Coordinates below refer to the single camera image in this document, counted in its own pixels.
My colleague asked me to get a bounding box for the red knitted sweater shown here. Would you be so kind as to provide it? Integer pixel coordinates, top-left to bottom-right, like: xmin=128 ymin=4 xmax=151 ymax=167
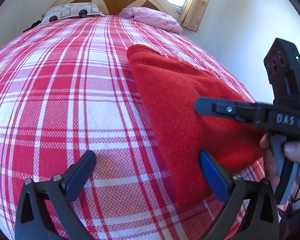
xmin=127 ymin=45 xmax=263 ymax=206

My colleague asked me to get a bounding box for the person's right hand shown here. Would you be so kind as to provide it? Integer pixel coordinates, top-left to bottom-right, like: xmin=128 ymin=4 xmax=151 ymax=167
xmin=259 ymin=132 xmax=300 ymax=198

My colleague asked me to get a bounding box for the beige curtain near headboard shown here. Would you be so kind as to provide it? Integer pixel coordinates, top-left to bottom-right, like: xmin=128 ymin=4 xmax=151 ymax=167
xmin=179 ymin=0 xmax=209 ymax=33

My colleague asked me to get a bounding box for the pink pillow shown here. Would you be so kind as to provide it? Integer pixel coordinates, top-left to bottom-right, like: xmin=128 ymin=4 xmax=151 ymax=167
xmin=119 ymin=7 xmax=183 ymax=35

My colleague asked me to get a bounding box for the red white plaid bedspread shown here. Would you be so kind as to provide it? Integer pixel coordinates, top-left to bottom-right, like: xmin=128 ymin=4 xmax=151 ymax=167
xmin=0 ymin=16 xmax=252 ymax=239

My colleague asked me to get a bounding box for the grey patterned pillow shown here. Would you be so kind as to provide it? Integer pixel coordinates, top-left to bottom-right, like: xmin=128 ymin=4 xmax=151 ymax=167
xmin=40 ymin=2 xmax=105 ymax=25

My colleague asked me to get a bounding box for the black cloth beside pillow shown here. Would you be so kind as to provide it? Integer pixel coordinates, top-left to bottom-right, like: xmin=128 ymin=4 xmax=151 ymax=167
xmin=23 ymin=20 xmax=42 ymax=33

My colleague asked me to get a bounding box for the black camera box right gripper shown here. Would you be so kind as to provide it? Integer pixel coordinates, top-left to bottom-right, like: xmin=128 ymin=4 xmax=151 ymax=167
xmin=263 ymin=38 xmax=300 ymax=99

